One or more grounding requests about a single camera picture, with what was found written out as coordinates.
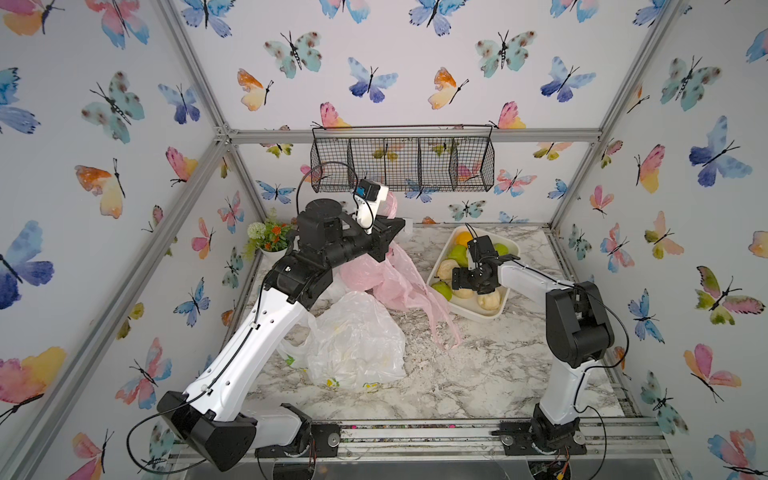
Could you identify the white plastic bag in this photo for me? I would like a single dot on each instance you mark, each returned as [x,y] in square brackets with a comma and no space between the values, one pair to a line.
[354,345]

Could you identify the potted flower plant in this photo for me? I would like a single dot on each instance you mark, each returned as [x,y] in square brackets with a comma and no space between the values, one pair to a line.
[270,236]

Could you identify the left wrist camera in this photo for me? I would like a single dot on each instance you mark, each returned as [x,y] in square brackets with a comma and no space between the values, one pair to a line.
[368,196]

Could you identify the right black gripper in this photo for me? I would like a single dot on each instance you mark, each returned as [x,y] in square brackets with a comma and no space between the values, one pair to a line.
[459,277]

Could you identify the pink plastic bag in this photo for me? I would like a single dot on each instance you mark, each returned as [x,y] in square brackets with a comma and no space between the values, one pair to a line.
[397,284]

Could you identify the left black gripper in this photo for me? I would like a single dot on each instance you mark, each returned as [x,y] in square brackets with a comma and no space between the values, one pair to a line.
[376,240]

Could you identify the beige pear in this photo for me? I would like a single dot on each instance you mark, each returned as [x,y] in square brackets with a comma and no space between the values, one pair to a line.
[445,270]
[490,301]

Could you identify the green pear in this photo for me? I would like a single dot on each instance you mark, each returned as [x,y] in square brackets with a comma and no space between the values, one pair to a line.
[501,249]
[459,254]
[443,289]

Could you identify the black wire basket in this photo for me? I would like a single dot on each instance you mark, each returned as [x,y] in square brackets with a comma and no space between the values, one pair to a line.
[434,158]

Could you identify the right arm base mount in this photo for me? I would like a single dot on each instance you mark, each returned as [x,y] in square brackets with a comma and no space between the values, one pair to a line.
[536,437]

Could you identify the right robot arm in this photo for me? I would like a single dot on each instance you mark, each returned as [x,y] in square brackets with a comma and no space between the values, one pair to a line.
[577,327]

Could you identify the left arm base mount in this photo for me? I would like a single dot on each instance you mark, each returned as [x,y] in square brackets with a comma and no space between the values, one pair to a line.
[290,433]

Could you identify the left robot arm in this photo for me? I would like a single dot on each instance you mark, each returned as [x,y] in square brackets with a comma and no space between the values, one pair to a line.
[208,414]

